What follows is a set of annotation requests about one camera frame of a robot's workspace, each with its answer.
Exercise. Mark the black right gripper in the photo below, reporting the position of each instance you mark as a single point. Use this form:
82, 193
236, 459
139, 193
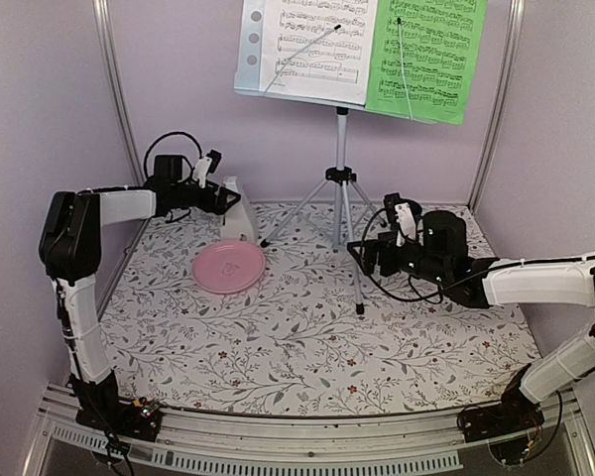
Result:
385, 244

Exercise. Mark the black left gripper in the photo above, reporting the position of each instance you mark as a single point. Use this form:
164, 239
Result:
220, 206

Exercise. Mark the white metronome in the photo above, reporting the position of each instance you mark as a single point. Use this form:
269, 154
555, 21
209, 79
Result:
239, 222

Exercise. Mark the white sheet music page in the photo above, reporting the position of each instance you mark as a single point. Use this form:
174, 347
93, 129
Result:
318, 49

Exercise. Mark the light blue music stand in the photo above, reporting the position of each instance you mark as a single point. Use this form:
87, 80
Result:
420, 157

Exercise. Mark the green sheet music page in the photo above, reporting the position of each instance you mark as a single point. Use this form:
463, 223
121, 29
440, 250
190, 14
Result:
424, 57

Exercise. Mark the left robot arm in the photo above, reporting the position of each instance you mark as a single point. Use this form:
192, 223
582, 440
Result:
71, 251

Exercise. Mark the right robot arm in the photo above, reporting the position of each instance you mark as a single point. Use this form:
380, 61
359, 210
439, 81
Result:
434, 248

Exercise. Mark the pink plastic plate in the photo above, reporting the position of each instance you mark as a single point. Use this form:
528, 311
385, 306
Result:
228, 267

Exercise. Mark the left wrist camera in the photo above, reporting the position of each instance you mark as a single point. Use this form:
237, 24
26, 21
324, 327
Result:
205, 166

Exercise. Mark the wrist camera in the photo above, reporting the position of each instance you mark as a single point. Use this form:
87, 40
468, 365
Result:
205, 166
404, 216

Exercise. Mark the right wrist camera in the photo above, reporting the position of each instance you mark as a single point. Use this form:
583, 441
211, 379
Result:
404, 216

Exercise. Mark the front aluminium rail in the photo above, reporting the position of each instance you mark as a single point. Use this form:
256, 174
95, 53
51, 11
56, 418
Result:
459, 441

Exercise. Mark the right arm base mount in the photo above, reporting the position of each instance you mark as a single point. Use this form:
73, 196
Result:
514, 412

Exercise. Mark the left aluminium frame post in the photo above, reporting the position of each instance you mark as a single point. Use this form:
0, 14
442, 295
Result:
103, 24

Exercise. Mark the aluminium frame post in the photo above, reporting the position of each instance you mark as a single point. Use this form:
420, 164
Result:
510, 52
103, 24

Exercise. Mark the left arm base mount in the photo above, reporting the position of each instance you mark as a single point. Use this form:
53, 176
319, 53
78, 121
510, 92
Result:
124, 416

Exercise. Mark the right aluminium frame post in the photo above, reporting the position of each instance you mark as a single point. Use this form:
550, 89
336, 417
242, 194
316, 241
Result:
510, 52

